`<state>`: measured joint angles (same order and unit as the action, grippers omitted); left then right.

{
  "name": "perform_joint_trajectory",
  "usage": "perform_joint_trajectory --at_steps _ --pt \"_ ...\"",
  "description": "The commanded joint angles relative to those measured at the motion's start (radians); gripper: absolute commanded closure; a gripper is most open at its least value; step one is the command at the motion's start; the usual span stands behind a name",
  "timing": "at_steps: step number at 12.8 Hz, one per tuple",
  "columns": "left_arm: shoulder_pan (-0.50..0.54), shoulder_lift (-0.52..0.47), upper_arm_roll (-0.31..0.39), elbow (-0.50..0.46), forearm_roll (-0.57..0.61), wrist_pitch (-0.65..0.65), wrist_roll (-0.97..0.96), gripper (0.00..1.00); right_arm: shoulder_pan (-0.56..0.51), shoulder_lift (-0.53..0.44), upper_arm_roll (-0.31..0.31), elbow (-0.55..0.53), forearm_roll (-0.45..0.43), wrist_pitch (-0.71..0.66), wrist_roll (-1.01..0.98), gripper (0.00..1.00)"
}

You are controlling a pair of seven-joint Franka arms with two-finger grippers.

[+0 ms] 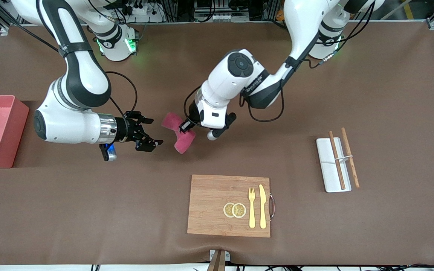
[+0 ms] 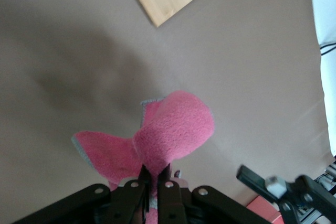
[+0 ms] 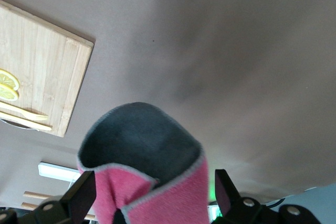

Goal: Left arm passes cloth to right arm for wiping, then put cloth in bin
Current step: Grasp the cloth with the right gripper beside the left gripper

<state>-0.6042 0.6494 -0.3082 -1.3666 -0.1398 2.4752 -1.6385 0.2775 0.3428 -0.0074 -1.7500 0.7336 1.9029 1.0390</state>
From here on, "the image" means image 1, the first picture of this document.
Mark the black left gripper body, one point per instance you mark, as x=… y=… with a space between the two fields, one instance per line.
x=193 y=112

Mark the orange snack bag pile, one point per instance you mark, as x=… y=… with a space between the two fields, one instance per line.
x=279 y=15

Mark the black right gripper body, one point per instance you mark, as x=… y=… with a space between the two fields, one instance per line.
x=127 y=129

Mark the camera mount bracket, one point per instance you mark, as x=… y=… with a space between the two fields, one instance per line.
x=217 y=263

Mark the white chopstick band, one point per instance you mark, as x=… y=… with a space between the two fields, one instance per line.
x=343 y=158

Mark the yellow plastic knife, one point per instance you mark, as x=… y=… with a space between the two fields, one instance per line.
x=263 y=210

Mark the lemon slice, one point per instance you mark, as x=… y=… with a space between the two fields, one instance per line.
x=227 y=210
x=239 y=210

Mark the yellow plastic fork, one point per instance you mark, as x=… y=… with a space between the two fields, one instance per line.
x=252 y=214

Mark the bamboo cutting board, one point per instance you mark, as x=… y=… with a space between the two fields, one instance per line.
x=209 y=203

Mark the white power strip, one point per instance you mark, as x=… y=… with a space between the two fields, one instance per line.
x=143 y=11

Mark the white rectangular tray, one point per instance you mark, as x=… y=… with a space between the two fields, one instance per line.
x=328 y=169

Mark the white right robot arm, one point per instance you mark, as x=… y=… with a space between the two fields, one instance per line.
x=81 y=75

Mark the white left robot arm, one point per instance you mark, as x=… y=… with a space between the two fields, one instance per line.
x=239 y=75

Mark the red grey cloth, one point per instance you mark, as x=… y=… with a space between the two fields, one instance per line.
x=183 y=145

